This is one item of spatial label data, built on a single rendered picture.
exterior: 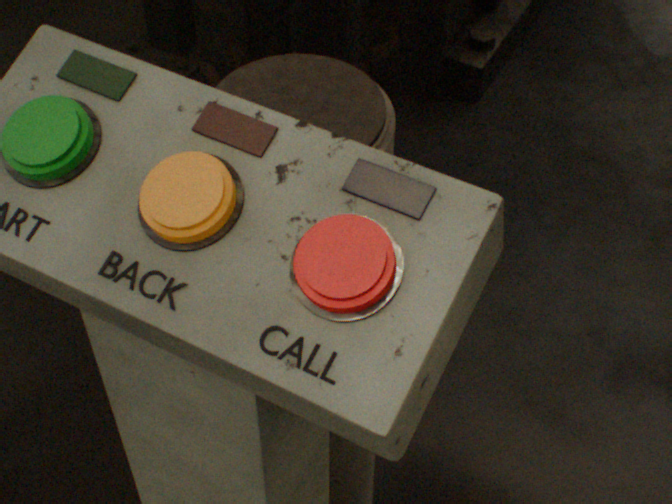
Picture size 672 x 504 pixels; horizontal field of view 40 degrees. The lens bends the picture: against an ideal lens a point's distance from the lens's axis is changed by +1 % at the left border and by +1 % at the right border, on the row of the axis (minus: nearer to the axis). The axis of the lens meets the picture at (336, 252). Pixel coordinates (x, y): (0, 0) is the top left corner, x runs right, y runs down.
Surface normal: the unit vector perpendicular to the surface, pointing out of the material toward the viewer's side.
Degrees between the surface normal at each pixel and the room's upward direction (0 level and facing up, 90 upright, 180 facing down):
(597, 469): 0
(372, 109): 1
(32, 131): 20
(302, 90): 1
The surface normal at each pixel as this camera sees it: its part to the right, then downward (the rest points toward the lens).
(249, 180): -0.16, -0.40
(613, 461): 0.01, -0.66
